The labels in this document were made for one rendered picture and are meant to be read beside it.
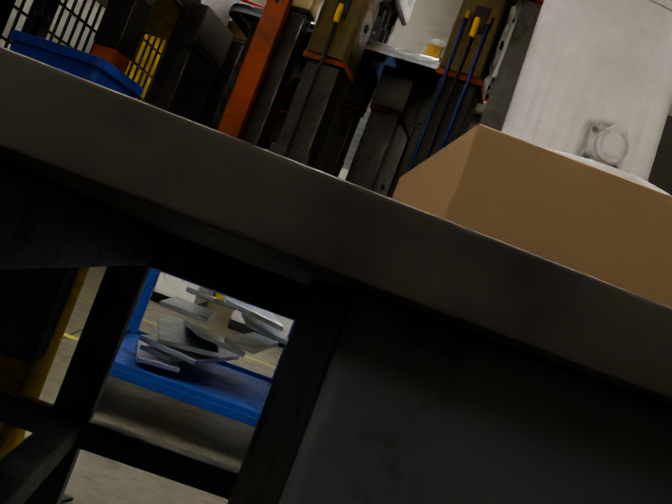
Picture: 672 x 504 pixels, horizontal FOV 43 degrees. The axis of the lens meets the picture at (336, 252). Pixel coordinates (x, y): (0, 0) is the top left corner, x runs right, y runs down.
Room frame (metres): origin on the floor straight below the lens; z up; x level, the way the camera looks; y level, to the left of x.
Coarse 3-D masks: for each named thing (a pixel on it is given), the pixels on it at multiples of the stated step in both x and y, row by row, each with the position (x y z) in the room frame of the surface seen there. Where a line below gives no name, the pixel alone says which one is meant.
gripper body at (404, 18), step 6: (390, 0) 1.24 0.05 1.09; (396, 0) 1.22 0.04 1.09; (402, 0) 1.23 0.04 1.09; (408, 0) 1.26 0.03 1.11; (414, 0) 1.30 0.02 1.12; (396, 6) 1.23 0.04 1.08; (402, 6) 1.24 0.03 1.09; (408, 6) 1.27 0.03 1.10; (396, 12) 1.28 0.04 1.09; (402, 12) 1.26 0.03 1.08; (408, 12) 1.29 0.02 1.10; (402, 18) 1.28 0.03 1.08; (408, 18) 1.30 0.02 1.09; (402, 24) 1.30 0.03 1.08
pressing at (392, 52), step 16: (240, 16) 1.27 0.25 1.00; (256, 16) 1.25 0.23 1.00; (304, 48) 1.32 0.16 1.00; (368, 48) 1.17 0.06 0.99; (384, 48) 1.16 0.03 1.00; (400, 48) 1.16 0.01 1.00; (304, 64) 1.41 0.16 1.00; (384, 64) 1.25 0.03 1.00; (400, 64) 1.22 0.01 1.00; (416, 64) 1.19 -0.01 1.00; (432, 64) 1.15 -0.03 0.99; (432, 80) 1.24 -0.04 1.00; (480, 112) 1.31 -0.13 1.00
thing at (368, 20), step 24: (336, 0) 1.08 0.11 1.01; (360, 0) 1.08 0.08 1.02; (336, 24) 1.08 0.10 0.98; (360, 24) 1.08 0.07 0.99; (312, 48) 1.08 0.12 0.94; (336, 48) 1.08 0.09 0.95; (360, 48) 1.11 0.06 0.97; (312, 72) 1.09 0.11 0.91; (336, 72) 1.08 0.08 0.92; (312, 96) 1.09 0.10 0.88; (336, 96) 1.11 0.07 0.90; (288, 120) 1.09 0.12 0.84; (312, 120) 1.09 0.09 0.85; (288, 144) 1.08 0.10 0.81; (312, 144) 1.09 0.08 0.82
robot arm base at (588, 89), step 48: (576, 0) 0.64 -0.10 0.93; (624, 0) 0.63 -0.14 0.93; (528, 48) 0.69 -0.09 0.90; (576, 48) 0.63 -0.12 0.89; (624, 48) 0.62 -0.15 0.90; (528, 96) 0.65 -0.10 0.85; (576, 96) 0.63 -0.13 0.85; (624, 96) 0.62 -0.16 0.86; (576, 144) 0.62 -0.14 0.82; (624, 144) 0.61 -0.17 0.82
